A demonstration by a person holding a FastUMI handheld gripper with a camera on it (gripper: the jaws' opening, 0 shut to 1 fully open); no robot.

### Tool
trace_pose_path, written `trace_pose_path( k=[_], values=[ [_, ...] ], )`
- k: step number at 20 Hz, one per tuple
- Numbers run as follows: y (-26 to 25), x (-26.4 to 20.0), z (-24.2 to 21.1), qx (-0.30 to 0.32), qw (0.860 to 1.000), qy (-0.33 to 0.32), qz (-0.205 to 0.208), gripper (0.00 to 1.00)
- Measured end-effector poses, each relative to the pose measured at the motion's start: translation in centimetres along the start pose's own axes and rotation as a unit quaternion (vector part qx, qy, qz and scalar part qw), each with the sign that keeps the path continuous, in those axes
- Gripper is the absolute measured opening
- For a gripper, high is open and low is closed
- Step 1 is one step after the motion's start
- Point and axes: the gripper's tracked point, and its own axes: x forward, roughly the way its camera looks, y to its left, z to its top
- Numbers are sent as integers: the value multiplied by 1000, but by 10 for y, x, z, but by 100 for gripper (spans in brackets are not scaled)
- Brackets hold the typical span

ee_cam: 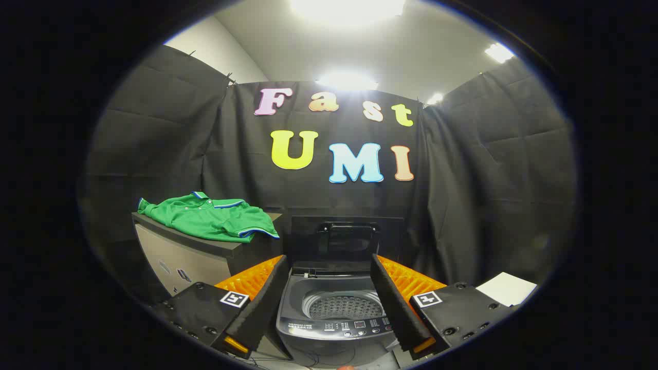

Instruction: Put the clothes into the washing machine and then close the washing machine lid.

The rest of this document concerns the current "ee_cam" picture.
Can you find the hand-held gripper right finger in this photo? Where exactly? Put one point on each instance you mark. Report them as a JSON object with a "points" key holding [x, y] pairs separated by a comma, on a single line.
{"points": [[396, 308]]}

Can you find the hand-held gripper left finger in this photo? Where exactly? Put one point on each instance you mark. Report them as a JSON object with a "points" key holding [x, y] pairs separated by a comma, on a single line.
{"points": [[264, 303]]}

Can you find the grey washing machine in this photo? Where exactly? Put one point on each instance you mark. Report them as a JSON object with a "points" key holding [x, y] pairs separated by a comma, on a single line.
{"points": [[318, 330]]}

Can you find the green polo shirt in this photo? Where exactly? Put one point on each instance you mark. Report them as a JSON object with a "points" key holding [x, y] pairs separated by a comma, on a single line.
{"points": [[205, 218]]}

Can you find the white flat sheet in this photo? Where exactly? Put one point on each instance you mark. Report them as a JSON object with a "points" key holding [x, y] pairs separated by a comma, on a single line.
{"points": [[506, 289]]}

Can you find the black backdrop cloth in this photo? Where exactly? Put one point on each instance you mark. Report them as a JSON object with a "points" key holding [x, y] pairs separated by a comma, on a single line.
{"points": [[462, 180]]}

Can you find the large ceiling light panel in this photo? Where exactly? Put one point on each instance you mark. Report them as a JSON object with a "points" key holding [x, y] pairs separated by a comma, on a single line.
{"points": [[347, 10]]}

